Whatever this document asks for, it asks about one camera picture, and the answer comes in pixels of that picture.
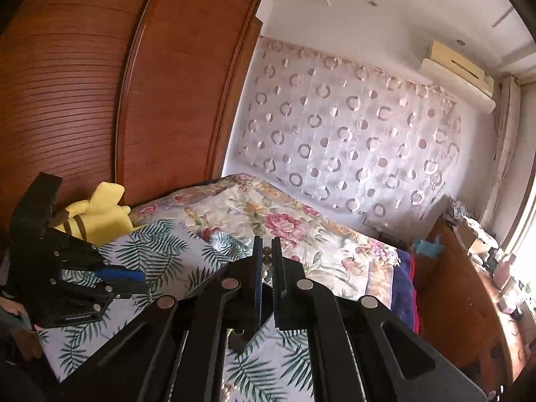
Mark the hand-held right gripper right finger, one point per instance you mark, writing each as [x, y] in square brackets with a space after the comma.
[277, 293]

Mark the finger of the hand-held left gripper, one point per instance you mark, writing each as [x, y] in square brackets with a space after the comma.
[132, 289]
[121, 275]

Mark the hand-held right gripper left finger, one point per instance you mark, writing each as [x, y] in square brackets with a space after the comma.
[258, 289]

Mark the person's left hand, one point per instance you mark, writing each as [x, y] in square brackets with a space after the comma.
[27, 343]

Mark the yellow plush toy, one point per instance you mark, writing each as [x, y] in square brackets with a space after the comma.
[104, 213]

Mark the floral quilt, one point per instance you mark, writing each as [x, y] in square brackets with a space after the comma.
[284, 222]

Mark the blue blanket with red edge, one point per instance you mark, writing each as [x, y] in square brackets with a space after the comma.
[402, 293]

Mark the blue bag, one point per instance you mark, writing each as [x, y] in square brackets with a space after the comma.
[427, 248]

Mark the wooden side cabinet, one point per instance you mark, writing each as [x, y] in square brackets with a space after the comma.
[456, 301]

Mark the brown wooden wardrobe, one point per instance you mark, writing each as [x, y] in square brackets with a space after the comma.
[167, 92]

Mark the patterned bag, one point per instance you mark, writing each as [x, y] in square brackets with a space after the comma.
[453, 210]

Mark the cardboard box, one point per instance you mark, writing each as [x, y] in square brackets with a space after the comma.
[473, 234]

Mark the white kettle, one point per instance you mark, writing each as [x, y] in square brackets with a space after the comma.
[504, 270]

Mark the window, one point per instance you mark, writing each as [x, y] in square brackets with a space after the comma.
[528, 234]

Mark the beige window curtain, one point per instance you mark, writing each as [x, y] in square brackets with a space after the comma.
[506, 142]

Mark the beige air conditioner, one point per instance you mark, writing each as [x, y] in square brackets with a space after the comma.
[452, 75]

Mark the circle pattern wall curtain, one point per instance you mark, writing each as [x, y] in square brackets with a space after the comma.
[343, 134]

